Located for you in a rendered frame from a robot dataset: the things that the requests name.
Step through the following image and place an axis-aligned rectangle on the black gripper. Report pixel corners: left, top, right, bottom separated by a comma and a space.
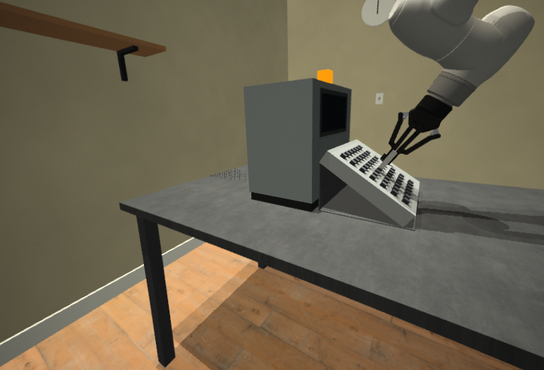
379, 95, 453, 169

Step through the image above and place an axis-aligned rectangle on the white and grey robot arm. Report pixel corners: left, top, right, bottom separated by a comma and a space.
388, 0, 535, 107

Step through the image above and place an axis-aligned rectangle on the grey control console with keypad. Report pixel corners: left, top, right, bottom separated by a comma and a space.
244, 69, 419, 231

